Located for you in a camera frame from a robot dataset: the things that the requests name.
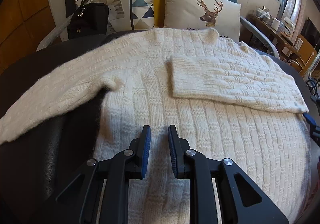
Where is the cream knitted sweater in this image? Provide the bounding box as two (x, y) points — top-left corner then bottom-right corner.
(1, 28), (311, 223)

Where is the wooden folding chair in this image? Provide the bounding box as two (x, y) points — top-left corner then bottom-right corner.
(288, 34), (317, 76)

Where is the blue toy ride-on car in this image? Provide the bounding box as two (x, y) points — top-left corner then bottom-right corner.
(306, 77), (319, 96)

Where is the wooden side table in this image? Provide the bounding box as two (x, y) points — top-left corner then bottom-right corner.
(248, 14), (302, 60)

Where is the black television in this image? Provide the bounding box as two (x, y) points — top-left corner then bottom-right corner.
(301, 18), (320, 52)

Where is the white mug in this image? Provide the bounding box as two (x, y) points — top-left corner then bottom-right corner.
(271, 18), (280, 31)

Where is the black handbag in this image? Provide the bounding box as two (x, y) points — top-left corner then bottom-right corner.
(67, 3), (109, 39)

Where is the deer print cushion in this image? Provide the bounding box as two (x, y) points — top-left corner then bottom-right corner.
(164, 0), (241, 42)

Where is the triangle pattern cushion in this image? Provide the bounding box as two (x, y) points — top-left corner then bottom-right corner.
(75, 0), (155, 34)

